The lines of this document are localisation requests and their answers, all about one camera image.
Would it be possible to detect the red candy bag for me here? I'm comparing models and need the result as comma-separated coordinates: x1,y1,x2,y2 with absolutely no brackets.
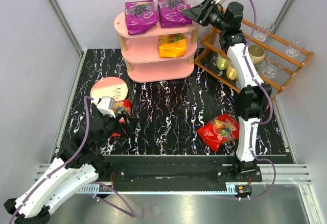
197,113,240,152
110,99,132,138

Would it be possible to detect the purple candy bag front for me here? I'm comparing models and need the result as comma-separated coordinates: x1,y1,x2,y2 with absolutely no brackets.
157,0,192,28

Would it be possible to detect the purple candy bag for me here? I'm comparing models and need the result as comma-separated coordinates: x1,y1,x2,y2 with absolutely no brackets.
157,0,192,28
125,0,159,35

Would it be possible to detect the orange candy bag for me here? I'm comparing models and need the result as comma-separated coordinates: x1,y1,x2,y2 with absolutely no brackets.
158,33,187,58

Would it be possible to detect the purple candy bag back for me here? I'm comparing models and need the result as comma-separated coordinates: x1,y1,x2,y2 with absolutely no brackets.
125,0,159,35

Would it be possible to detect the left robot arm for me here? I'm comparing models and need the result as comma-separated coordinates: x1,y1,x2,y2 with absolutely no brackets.
4,112,139,223

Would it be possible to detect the pink three-tier shelf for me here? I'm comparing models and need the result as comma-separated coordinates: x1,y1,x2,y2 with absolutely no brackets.
114,12,199,83

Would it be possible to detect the clear glass middle shelf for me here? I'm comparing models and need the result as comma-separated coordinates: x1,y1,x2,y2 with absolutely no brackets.
262,55,286,79

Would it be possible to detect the pink round plate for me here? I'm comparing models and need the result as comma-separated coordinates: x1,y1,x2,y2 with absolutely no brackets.
90,77,128,101

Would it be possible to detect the green-yellow mug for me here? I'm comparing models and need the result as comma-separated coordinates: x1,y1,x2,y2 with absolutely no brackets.
216,54,230,70

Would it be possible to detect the clear glass top left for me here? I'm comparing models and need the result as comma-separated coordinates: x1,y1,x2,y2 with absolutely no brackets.
255,20,274,42

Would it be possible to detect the clear glass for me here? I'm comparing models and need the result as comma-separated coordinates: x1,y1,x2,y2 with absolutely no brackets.
286,36,308,58
255,20,274,42

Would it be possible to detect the beige round mug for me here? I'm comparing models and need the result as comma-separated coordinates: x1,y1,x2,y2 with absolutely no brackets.
248,44,265,66

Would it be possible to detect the cream yellow mug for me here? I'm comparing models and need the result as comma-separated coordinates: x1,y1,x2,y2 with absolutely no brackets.
226,61,238,80

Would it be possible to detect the wooden cup rack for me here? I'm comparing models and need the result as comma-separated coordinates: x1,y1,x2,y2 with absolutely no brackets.
194,26,314,111

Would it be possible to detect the clear glass top right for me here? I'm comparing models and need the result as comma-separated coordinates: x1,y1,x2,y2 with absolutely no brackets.
286,36,308,58

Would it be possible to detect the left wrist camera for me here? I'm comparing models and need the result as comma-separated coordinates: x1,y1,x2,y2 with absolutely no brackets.
92,96,116,118

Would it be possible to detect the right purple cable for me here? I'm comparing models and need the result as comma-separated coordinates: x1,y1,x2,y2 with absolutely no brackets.
228,0,276,201

